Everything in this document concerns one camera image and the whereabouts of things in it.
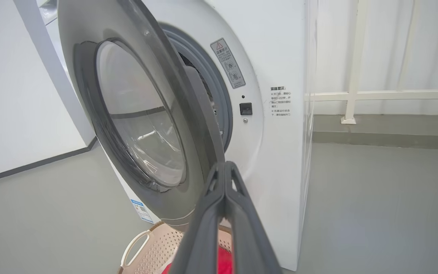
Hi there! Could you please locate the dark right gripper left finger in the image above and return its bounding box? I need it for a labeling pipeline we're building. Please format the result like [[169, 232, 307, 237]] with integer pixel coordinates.
[[170, 162, 227, 274]]

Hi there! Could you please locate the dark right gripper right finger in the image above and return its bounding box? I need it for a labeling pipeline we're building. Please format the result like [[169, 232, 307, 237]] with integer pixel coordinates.
[[223, 161, 282, 274]]

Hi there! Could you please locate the red and white jersey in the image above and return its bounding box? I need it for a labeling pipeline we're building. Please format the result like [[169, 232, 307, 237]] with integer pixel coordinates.
[[162, 245, 235, 274]]

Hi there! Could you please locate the black washer door with glass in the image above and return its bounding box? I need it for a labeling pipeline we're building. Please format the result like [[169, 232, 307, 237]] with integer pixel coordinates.
[[57, 0, 227, 231]]

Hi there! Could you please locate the cream perforated laundry basket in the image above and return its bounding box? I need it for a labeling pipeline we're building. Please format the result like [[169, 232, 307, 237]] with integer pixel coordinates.
[[117, 221, 235, 274]]

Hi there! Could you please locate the white front-load washing machine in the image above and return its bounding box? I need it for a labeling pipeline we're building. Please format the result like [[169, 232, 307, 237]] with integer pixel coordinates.
[[38, 0, 318, 271]]

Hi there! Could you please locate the blue energy label sticker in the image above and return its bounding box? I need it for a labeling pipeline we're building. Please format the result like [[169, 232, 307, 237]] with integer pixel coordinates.
[[130, 199, 155, 224]]

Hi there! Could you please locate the white metal railing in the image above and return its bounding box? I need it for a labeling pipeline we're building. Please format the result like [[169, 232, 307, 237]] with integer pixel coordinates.
[[310, 0, 438, 125]]

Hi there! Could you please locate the grey warning sticker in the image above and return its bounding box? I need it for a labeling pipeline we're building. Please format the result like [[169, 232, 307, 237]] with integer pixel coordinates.
[[210, 38, 246, 89]]

